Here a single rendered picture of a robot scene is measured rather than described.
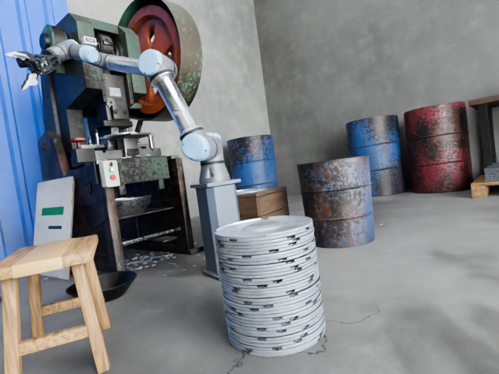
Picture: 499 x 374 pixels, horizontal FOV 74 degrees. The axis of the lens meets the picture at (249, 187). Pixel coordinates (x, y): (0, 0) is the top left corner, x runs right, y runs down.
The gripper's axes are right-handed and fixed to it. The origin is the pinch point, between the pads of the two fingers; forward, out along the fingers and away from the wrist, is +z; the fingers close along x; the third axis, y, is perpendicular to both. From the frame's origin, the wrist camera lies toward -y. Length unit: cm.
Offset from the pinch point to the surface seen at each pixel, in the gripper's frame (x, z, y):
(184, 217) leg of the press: 97, -26, 54
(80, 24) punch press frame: -2, -60, -14
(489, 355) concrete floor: 21, 49, 181
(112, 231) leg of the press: 76, 12, 35
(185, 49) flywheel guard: 15, -90, 33
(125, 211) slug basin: 86, -11, 24
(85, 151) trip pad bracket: 42.0, -7.3, 15.4
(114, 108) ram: 40, -47, 5
